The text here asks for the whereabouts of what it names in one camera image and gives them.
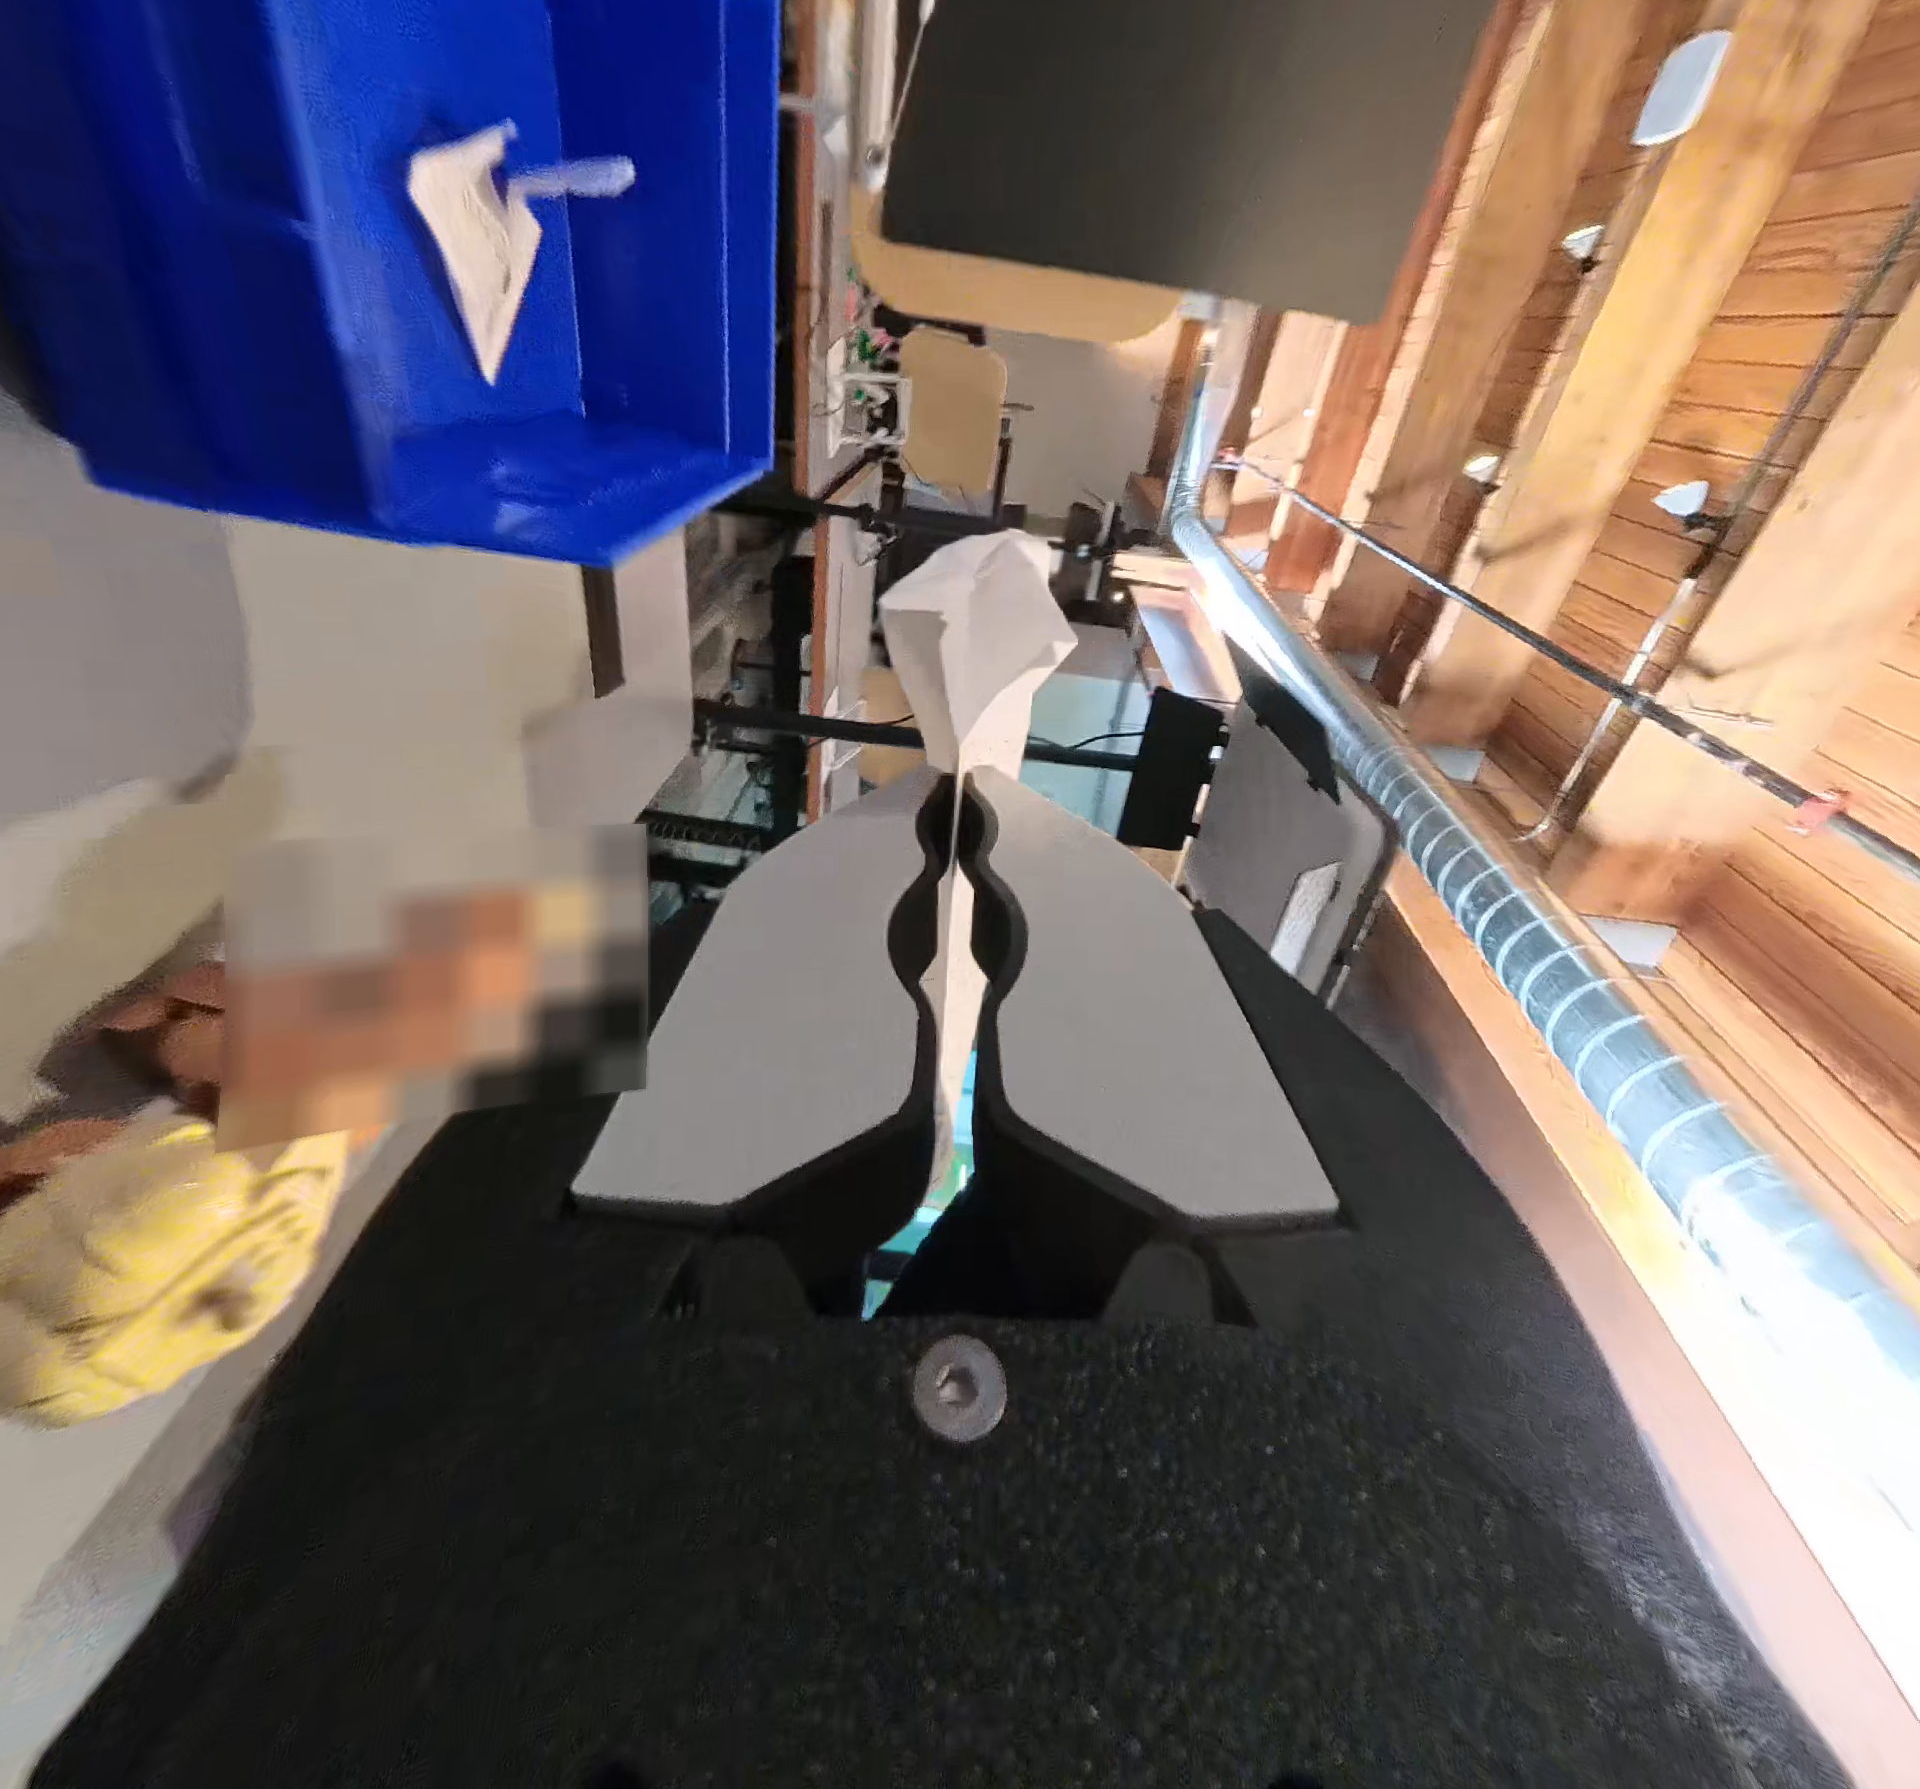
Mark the blue plastic bin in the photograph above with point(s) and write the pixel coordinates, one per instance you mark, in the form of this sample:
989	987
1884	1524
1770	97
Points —
224	244

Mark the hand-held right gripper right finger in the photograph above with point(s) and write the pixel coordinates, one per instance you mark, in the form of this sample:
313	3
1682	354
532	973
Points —
1139	1053

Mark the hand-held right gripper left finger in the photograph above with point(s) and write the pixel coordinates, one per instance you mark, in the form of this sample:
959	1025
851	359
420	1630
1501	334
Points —
780	1040

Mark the studio light panel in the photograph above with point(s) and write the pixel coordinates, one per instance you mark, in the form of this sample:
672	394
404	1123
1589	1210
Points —
1276	843

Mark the silver ventilation duct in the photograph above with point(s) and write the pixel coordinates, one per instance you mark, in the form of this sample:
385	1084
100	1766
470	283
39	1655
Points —
1591	1040

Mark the black light stand pole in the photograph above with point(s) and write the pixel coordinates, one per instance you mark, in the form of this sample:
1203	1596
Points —
841	732

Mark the black board with plywood rim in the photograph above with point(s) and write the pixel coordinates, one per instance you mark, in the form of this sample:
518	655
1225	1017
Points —
1199	64

